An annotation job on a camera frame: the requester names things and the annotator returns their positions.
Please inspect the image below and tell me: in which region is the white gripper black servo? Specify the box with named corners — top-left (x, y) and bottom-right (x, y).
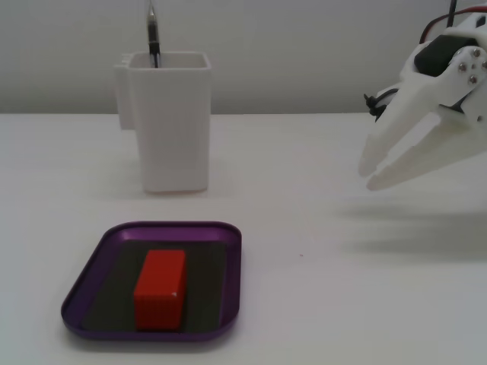
top-left (358, 11), bottom-right (487, 192)

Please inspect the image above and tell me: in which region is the red rectangular block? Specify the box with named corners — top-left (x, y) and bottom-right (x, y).
top-left (133, 249), bottom-right (188, 332)

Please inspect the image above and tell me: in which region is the black zip tie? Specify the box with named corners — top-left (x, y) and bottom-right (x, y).
top-left (363, 93), bottom-right (386, 123)

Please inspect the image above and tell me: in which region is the red white black servo lead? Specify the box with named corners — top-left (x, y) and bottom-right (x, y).
top-left (418, 4), bottom-right (486, 45)

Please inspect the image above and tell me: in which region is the purple metal tray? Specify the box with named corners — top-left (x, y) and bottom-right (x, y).
top-left (60, 221), bottom-right (244, 343)

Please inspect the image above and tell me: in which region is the white rectangular pen holder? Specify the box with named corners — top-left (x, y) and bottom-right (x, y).
top-left (113, 52), bottom-right (212, 196)

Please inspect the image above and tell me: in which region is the black ballpoint pen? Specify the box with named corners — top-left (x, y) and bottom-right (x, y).
top-left (146, 0), bottom-right (164, 70)

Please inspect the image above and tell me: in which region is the black looped cable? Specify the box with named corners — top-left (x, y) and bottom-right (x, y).
top-left (374, 88), bottom-right (405, 111)

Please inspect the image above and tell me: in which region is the thick black cable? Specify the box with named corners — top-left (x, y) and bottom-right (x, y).
top-left (445, 0), bottom-right (459, 30)

